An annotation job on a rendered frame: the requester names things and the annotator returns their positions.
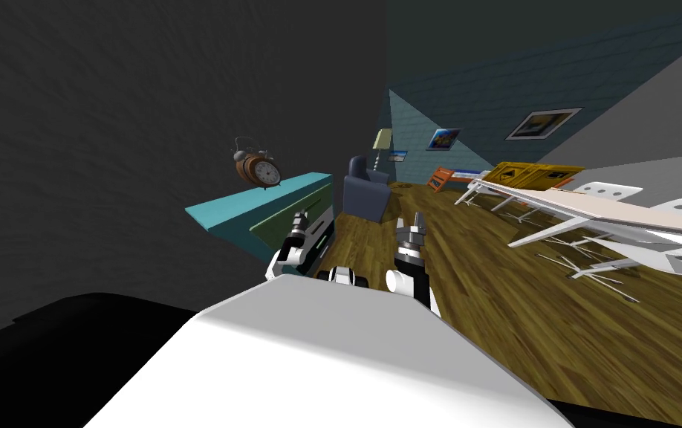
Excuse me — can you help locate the brown alarm clock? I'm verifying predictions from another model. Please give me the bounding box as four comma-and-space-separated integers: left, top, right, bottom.
232, 136, 283, 192

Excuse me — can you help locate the orange box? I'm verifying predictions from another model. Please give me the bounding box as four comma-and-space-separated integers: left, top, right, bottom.
426, 166, 457, 193

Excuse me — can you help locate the colourful wall picture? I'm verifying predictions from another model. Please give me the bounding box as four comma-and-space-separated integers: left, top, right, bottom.
426, 127, 463, 152

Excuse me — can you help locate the white framed wall picture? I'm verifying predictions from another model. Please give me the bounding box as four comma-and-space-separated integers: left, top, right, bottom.
504, 106, 585, 142

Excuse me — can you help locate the long white table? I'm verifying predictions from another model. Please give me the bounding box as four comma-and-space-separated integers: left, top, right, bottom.
452, 175, 682, 298

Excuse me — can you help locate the dark blue armchair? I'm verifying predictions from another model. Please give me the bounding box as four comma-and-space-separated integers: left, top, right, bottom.
342, 155, 393, 224

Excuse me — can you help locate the floor lamp with pale shade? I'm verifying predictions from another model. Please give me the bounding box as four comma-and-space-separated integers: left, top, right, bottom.
371, 128, 394, 175

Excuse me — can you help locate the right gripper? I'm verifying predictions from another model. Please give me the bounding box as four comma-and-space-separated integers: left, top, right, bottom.
395, 210, 429, 259

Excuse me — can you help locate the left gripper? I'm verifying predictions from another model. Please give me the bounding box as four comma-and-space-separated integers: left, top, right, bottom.
290, 209, 313, 241

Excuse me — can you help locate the teal dresser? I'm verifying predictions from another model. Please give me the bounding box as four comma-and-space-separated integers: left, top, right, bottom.
184, 172, 337, 278

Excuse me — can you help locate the green drawer front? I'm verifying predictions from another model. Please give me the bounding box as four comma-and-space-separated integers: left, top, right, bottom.
249, 182, 336, 251

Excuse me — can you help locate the yellow crate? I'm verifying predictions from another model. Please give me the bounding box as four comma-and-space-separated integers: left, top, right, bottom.
482, 160, 587, 192

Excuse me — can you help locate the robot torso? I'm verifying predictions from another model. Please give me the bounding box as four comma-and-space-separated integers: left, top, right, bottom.
82, 265, 575, 428

